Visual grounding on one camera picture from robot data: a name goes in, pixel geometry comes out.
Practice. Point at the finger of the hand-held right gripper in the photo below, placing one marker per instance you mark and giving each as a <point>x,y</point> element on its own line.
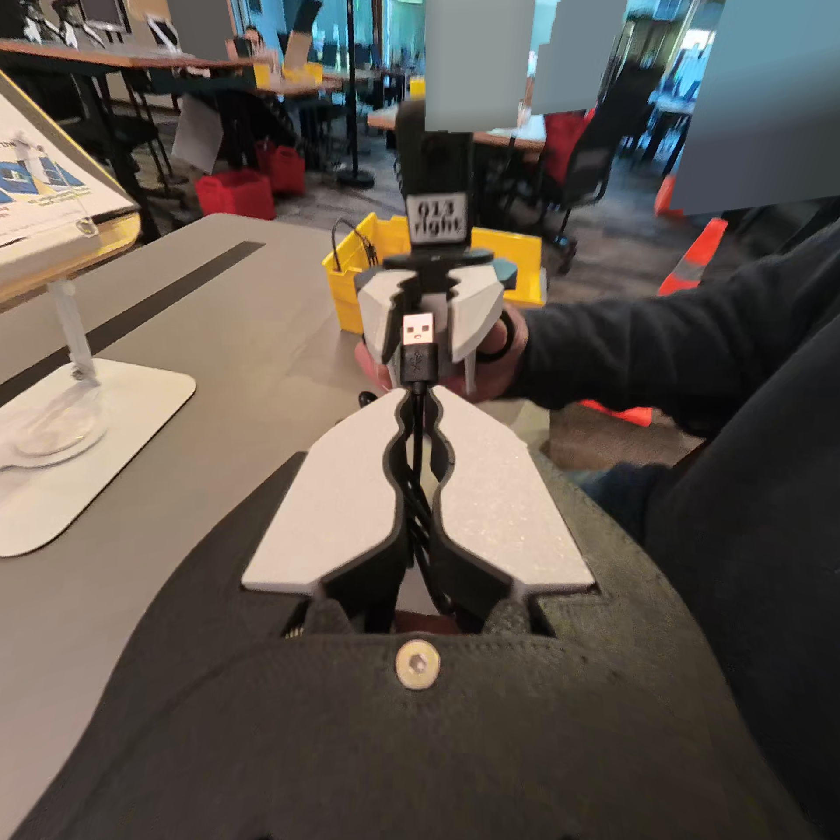
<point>375,315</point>
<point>479,308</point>

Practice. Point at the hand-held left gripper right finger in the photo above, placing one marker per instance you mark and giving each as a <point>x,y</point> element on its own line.
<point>518,518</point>

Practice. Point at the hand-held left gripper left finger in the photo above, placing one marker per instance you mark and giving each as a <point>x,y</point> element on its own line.
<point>321,518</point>

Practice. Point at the yellow plastic bin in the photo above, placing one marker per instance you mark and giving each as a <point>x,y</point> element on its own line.
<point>341,295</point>

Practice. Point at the person's right hand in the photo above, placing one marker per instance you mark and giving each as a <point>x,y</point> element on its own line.
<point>505,377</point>

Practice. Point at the person's left hand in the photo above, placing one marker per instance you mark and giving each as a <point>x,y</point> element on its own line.
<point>420,623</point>

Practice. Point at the wooden top desk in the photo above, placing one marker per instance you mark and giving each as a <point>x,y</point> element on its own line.
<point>387,119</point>
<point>131,59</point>

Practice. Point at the black round stand base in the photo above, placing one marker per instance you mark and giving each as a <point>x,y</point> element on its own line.
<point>354,178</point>

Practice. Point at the yellow desk bin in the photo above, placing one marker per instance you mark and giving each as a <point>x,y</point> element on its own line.
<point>417,88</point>

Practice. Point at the person's blue jeans leg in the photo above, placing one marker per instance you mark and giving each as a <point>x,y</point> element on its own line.
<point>610,492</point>

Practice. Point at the red plastic bin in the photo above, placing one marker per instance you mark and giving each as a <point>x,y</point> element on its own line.
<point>285,170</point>
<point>564,144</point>
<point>236,197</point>

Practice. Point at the orange plastic bin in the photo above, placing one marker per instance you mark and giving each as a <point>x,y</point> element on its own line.
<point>623,413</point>
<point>664,197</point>

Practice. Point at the black mesh office chair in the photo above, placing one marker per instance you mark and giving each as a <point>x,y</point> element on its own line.
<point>590,170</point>

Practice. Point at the black tape strip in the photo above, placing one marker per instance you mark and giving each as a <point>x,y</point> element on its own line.
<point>197,269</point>

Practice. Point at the orange traffic cone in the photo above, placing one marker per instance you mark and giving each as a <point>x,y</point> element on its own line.
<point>705,243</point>

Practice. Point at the grey hanging sheet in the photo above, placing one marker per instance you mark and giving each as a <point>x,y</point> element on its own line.
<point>197,134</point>

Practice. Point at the printed instruction sheet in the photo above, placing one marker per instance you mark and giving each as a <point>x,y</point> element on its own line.
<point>39,184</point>

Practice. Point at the framed display screen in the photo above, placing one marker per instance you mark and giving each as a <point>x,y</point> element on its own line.
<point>105,13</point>

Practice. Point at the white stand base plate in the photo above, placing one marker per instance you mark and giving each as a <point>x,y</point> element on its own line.
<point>144,407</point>

